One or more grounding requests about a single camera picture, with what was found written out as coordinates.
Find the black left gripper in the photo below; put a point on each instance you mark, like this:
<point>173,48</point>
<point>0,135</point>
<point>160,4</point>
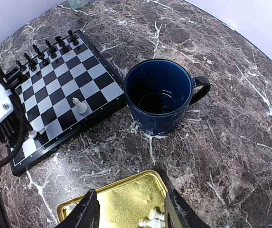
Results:
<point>9,129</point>

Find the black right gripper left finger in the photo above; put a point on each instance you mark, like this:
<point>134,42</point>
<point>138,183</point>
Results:
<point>86,214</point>

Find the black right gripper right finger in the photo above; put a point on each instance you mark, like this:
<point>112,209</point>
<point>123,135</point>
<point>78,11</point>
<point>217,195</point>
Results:
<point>178,214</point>

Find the white chess pawn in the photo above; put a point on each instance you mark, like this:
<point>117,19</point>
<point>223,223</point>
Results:
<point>32,134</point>

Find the black and white chessboard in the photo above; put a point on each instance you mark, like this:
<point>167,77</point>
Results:
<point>47,95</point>

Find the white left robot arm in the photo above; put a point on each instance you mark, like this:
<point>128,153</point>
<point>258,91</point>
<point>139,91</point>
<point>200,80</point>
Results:
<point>11,81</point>

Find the white chess piece on tray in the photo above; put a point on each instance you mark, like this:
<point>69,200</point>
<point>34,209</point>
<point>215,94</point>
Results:
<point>154,223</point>
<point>70,207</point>
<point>155,213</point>

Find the black chess pawn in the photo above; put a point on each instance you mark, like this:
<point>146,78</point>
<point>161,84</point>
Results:
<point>31,63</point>
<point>20,65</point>

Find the black chess queen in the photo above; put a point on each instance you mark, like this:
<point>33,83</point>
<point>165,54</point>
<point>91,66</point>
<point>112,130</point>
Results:
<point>40,55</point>

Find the black chess bishop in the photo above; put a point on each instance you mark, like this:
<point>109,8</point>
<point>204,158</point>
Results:
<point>52,49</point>

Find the black chess knight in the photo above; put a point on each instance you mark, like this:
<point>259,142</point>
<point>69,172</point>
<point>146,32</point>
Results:
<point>62,44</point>

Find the black chess rook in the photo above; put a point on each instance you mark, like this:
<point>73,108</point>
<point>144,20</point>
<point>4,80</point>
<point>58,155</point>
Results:
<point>73,38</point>

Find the gold metal tray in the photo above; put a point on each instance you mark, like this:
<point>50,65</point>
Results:
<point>124,203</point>

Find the dark blue enamel mug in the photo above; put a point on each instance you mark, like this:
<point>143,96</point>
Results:
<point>158,91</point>

